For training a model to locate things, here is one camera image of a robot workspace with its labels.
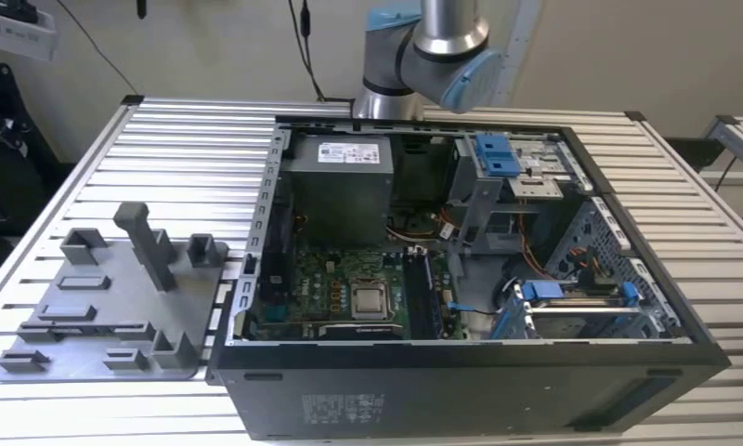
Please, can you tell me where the grey parts rack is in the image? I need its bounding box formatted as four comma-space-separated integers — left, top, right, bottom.
0, 202, 230, 383

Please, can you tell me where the grey power supply unit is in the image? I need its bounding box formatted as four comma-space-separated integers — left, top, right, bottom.
282, 134, 395, 247

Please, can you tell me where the green motherboard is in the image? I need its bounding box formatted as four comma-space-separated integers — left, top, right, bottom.
246, 248, 471, 343

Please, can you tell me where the silver CPU socket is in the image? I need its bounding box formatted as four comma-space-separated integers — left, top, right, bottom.
345, 277, 393, 321

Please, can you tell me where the black graphics card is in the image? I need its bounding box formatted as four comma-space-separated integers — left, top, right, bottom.
318, 323, 403, 341

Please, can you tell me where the blue disk carrier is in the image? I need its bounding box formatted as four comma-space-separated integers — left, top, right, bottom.
474, 133, 522, 178

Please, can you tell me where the grey drive cage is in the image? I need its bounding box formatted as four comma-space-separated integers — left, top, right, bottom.
451, 132, 593, 255

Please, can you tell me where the black open PC case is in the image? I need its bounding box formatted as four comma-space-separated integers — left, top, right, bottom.
204, 113, 733, 441

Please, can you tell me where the disk bay with blue rails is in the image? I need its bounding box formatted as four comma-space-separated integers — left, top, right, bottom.
493, 280, 682, 343

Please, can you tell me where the black box behind table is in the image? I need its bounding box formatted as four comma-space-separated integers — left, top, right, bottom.
663, 137, 726, 176

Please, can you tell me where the metal slat side table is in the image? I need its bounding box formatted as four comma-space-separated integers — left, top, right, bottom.
699, 114, 743, 187

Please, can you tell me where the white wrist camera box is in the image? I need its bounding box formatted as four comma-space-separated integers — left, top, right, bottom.
0, 0, 61, 61

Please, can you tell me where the thin black wall cable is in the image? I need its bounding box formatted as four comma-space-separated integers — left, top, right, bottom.
58, 0, 141, 97

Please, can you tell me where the black power cable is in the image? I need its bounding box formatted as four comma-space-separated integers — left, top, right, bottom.
288, 0, 328, 102

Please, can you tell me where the orange yellow power wire bundle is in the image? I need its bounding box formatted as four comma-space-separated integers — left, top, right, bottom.
386, 206, 466, 243

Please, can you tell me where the blue data wire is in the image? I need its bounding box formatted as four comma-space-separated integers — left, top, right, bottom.
446, 300, 503, 318

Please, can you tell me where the black cable loop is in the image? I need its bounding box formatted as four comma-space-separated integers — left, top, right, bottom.
498, 258, 529, 303

